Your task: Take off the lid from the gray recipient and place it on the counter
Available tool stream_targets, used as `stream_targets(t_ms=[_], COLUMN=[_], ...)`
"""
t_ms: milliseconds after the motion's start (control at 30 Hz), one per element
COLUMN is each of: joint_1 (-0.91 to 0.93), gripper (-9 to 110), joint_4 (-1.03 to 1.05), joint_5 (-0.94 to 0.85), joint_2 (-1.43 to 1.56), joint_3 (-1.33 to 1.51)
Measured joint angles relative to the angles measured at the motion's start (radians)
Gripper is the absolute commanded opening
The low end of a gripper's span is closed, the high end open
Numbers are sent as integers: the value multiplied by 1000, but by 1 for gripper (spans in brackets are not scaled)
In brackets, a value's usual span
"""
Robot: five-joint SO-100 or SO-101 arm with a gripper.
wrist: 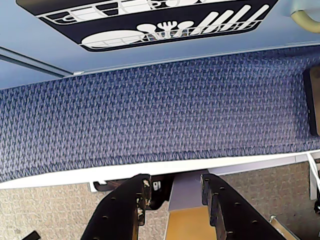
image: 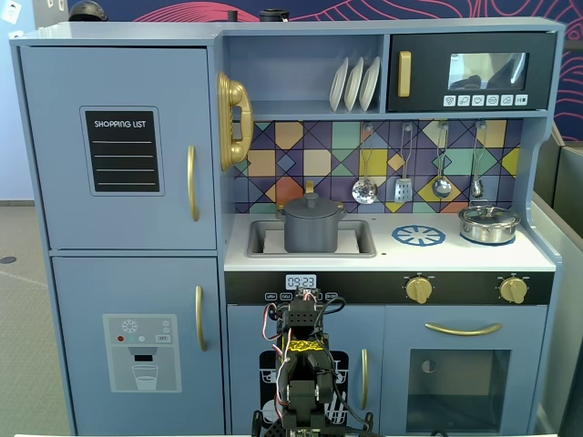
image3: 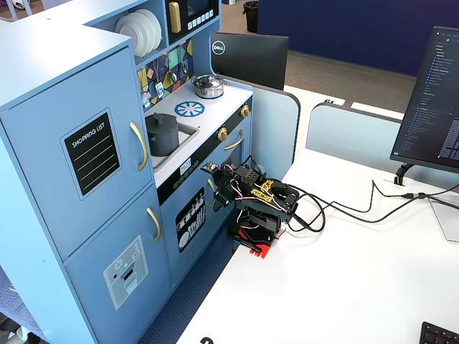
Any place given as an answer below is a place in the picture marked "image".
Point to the steel ladle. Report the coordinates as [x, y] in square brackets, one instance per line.
[441, 187]

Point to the blue oven door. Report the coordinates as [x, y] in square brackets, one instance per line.
[396, 364]

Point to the blue lower fridge door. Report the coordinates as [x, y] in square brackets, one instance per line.
[82, 282]

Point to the blue fridge door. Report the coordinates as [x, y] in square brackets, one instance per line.
[54, 218]
[82, 282]

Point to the gold toy faucet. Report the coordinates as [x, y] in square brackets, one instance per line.
[309, 185]

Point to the gray toy sink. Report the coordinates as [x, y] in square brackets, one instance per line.
[364, 236]

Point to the blue toy kitchen unit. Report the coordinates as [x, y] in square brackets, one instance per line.
[228, 29]

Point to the small steel spoon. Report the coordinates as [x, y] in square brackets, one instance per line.
[477, 187]

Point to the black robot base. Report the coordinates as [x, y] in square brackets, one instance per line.
[268, 425]

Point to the gold toy telephone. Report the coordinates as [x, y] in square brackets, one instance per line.
[237, 98]

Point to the gray toy pot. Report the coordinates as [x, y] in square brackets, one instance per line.
[312, 234]

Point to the black shopping list board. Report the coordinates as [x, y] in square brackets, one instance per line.
[122, 159]

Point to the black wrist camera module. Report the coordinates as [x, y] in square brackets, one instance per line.
[306, 294]

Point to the black helmet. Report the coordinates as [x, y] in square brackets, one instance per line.
[87, 11]

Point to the blue upper fridge door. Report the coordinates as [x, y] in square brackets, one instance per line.
[54, 218]

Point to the black microwave door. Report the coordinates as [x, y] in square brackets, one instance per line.
[428, 50]

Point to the white wall card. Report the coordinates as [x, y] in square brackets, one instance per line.
[11, 11]

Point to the white toy plate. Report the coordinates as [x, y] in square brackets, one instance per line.
[353, 86]
[370, 84]
[337, 86]

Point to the shiny steel pot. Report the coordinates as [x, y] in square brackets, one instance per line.
[487, 232]

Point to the gold stove knob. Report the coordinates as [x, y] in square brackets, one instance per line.
[513, 289]
[419, 289]

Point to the gray pot lid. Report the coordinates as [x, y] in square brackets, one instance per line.
[312, 210]

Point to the small black cylinder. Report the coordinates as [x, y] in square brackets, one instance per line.
[232, 16]

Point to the gray side furniture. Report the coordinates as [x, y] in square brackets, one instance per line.
[565, 227]

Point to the digital clock display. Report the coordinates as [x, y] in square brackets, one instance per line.
[300, 281]

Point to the steel slotted spatula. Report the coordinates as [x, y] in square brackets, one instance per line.
[403, 191]

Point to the steel pot glass lid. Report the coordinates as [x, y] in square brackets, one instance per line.
[489, 213]

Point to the steel skimmer spoon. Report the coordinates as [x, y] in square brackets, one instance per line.
[364, 191]

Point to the blue dishwasher door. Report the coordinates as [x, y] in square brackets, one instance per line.
[241, 337]

